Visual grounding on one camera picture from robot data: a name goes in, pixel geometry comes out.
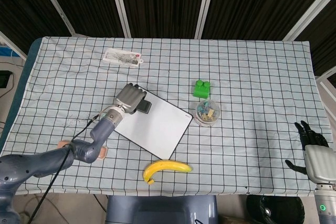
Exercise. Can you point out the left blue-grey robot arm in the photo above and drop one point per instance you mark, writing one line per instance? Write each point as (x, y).
(86, 150)

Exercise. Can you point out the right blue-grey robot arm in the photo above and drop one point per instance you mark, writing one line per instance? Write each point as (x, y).
(326, 205)

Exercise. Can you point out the black round helmet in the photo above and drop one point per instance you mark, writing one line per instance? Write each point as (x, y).
(275, 208)

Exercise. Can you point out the white board with black frame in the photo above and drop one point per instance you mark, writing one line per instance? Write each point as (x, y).
(157, 129)

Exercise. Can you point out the clear jar of binder clips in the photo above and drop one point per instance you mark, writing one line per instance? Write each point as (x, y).
(207, 113)

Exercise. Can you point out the yellow toy banana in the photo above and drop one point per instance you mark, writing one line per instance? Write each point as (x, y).
(168, 166)

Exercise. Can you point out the clear plastic blister pack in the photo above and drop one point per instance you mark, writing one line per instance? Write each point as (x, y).
(122, 56)

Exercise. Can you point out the black box device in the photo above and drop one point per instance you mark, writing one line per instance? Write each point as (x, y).
(4, 78)

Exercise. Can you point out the small dark eraser block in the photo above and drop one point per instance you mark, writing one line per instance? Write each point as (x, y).
(144, 106)

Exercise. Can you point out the blue-grey robot torso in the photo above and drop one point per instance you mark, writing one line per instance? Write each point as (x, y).
(162, 209)

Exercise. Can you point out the white partition frame post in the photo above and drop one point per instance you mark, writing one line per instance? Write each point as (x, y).
(309, 11)
(56, 6)
(119, 3)
(206, 3)

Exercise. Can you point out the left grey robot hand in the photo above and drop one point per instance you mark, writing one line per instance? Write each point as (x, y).
(128, 98)

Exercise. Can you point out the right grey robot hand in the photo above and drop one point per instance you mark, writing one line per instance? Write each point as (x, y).
(320, 163)

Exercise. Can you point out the green toy building block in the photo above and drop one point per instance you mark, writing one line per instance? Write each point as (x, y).
(200, 90)

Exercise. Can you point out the checkered blue tablecloth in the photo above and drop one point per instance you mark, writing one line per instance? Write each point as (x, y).
(249, 129)

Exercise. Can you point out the pink flat block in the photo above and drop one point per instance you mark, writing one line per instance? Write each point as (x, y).
(103, 153)

